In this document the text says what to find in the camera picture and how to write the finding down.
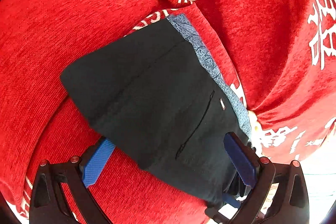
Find black pants with blue trim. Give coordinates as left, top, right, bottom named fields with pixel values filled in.
left=60, top=14, right=251, bottom=204

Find red sofa cover white lettering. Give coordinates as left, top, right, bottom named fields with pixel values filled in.
left=1, top=0, right=335, bottom=223

